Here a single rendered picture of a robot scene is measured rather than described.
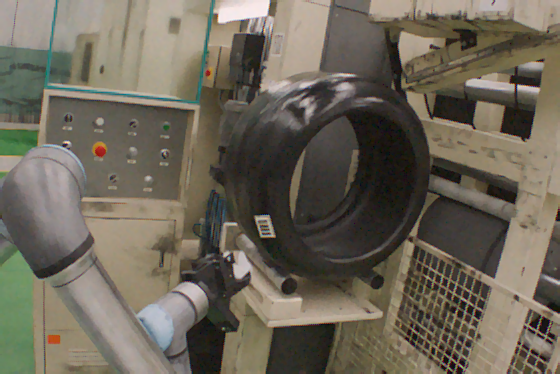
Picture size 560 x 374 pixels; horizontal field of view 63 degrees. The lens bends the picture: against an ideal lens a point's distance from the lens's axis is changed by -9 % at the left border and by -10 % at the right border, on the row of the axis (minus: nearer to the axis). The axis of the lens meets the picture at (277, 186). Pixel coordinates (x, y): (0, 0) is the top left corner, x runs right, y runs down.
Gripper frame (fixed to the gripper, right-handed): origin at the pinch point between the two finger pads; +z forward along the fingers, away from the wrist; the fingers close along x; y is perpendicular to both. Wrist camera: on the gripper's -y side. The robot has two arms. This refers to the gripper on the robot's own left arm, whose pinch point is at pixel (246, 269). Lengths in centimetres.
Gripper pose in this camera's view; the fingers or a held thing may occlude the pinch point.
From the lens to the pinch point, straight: 112.7
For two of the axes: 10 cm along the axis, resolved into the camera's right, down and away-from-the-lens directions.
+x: -8.8, 1.1, 4.6
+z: 4.2, -2.5, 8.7
